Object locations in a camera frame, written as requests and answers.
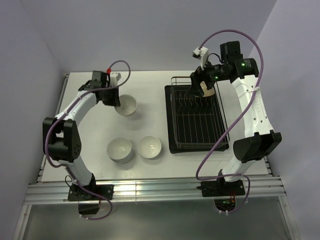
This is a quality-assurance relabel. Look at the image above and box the beige speckled bowl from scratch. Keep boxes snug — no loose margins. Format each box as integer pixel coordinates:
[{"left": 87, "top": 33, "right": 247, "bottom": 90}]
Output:
[{"left": 114, "top": 94, "right": 138, "bottom": 117}]

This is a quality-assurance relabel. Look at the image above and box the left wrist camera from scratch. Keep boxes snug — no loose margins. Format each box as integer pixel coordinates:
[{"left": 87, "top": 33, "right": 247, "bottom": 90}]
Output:
[{"left": 109, "top": 72, "right": 122, "bottom": 87}]

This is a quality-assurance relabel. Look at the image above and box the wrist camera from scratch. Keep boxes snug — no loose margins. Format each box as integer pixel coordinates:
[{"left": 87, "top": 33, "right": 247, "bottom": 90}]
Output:
[
  {"left": 192, "top": 47, "right": 209, "bottom": 70},
  {"left": 109, "top": 72, "right": 122, "bottom": 87}
]

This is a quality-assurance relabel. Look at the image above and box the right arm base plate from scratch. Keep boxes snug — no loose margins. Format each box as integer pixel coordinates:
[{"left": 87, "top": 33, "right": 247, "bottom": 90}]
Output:
[{"left": 197, "top": 178, "right": 246, "bottom": 197}]

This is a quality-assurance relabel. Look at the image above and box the white bowl with grey rim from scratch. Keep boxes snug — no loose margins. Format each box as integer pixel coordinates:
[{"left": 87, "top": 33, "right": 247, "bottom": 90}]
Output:
[{"left": 106, "top": 137, "right": 133, "bottom": 164}]

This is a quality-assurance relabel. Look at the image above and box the black drip tray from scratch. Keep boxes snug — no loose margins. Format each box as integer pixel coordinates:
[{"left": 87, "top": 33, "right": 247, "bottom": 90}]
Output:
[{"left": 164, "top": 85, "right": 228, "bottom": 154}]

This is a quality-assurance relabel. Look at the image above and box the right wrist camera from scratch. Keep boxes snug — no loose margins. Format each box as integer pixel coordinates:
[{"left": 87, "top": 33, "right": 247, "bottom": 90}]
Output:
[{"left": 192, "top": 47, "right": 209, "bottom": 70}]

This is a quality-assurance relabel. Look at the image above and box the white ribbed bowl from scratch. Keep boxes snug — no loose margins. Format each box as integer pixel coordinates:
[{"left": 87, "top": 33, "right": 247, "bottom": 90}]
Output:
[{"left": 137, "top": 136, "right": 162, "bottom": 159}]

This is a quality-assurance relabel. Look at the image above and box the wire dish rack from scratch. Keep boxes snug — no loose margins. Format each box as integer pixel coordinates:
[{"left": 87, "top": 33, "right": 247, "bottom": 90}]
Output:
[{"left": 169, "top": 76, "right": 228, "bottom": 151}]

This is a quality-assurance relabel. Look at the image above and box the beige bowl with leaf pattern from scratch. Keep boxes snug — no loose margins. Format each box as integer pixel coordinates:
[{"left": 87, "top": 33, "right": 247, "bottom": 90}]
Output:
[{"left": 199, "top": 81, "right": 216, "bottom": 98}]

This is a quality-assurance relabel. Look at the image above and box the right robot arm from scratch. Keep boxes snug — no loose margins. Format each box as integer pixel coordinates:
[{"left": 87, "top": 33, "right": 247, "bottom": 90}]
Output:
[{"left": 190, "top": 41, "right": 282, "bottom": 195}]

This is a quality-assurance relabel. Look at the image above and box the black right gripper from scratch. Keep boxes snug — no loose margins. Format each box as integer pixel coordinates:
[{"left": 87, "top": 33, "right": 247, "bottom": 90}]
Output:
[{"left": 187, "top": 55, "right": 229, "bottom": 98}]

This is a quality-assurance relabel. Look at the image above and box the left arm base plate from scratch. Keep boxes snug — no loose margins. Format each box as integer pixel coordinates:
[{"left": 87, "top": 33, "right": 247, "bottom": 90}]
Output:
[{"left": 67, "top": 184, "right": 114, "bottom": 202}]

